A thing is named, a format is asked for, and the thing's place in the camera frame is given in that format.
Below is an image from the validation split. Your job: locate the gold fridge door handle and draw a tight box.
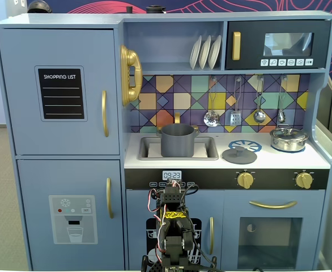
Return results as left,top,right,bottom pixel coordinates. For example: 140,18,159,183
101,90,109,138

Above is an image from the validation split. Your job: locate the gold microwave door handle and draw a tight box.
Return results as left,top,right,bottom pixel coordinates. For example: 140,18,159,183
232,31,241,61

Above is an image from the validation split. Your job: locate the gray sink basin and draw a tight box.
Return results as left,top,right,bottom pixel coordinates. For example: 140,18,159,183
137,135,220,161

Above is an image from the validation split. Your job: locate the black round container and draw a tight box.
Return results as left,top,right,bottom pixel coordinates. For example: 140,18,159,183
146,5,167,15

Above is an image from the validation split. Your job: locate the steel skimmer spoon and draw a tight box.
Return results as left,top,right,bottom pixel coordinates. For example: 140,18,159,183
203,75,220,128

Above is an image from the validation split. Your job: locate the white plate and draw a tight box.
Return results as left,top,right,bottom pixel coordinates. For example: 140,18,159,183
198,35,212,70
189,35,203,70
207,35,222,70

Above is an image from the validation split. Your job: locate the gold freezer door handle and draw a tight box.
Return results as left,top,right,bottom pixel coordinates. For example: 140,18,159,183
106,177,114,219

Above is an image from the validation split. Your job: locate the gold toy telephone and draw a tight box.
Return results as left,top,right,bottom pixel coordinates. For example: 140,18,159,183
120,44,143,107

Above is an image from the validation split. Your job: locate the gold faucet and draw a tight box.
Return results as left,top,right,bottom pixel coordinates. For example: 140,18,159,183
156,112,200,135

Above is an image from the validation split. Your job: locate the small steel spoon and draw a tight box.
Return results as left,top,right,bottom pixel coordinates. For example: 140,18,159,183
277,75,288,124

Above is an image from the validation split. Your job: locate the black dome object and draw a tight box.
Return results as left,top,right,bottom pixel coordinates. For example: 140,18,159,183
27,0,53,14

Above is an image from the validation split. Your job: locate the gray pot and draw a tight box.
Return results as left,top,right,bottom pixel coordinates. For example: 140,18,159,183
157,124,198,158

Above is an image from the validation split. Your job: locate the steel slotted spatula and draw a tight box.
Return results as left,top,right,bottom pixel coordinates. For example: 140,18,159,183
229,75,243,127

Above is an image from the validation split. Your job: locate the gold stove knob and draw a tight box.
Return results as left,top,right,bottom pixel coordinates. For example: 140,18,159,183
295,171,314,190
236,171,255,189

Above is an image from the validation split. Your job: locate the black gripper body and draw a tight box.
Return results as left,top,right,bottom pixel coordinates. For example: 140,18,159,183
160,184,185,211

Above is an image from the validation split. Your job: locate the gold oven door handle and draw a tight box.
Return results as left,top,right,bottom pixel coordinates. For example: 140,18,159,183
249,200,298,210

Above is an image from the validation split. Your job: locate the blue toy kitchen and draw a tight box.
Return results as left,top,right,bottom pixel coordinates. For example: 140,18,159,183
0,10,332,271

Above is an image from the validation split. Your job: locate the gold dishwasher door handle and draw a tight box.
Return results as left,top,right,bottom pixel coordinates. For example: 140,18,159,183
209,216,215,256

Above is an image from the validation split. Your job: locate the steel pot with lid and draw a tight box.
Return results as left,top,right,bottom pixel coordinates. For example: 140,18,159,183
269,126,309,152

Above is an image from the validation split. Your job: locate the gray round lid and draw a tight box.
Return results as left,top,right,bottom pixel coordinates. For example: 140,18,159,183
222,146,258,164

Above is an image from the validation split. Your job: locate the steel ladle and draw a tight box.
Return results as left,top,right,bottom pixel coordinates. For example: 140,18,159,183
253,75,266,124

